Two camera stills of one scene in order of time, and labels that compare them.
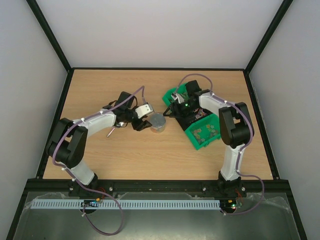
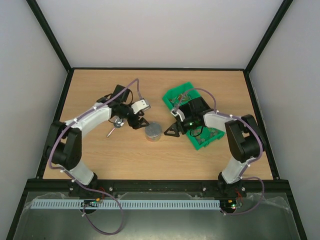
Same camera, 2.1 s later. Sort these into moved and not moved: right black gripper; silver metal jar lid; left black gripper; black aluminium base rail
Moved: silver metal jar lid; right black gripper
Not moved: left black gripper; black aluminium base rail
